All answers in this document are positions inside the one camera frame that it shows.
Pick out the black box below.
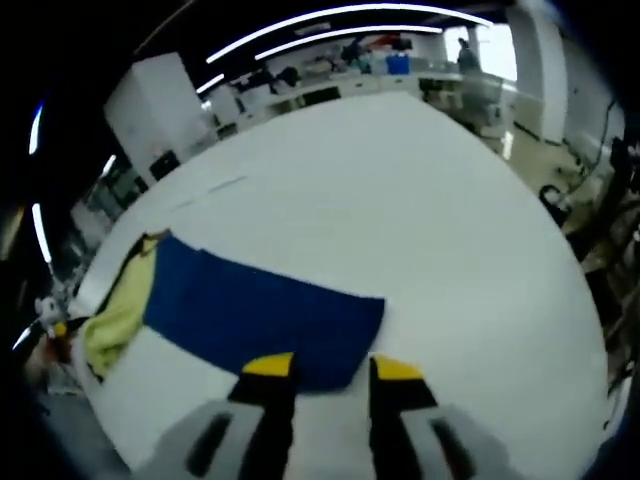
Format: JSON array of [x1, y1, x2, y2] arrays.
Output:
[[148, 153, 181, 182]]

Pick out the short ceiling light strip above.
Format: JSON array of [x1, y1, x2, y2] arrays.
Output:
[[31, 202, 53, 264]]

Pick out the multicoloured garment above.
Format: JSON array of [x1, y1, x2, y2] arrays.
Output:
[[79, 232, 387, 394]]

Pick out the blue container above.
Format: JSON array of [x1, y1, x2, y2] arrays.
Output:
[[385, 53, 413, 76]]

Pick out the long ceiling light strip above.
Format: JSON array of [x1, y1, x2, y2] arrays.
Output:
[[205, 3, 494, 65], [254, 24, 444, 61]]

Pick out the white workbench row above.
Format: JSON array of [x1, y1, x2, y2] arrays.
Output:
[[238, 69, 466, 129]]

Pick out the tall white cabinet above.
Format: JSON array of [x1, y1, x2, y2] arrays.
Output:
[[103, 52, 210, 187]]

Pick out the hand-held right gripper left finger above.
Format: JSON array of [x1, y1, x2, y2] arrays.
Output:
[[142, 351, 297, 480]]

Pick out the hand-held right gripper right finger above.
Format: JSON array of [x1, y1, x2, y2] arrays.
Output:
[[367, 353, 509, 480]]

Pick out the black office chair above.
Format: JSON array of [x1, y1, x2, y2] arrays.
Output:
[[538, 183, 572, 227]]

